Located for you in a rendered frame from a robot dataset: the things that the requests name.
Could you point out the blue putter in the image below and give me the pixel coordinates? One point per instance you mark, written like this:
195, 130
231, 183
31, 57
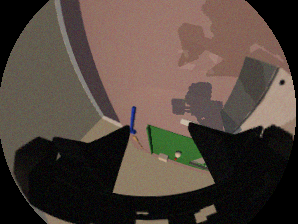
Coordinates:
132, 121

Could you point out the green putting mat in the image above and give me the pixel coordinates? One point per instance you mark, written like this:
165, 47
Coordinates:
168, 143

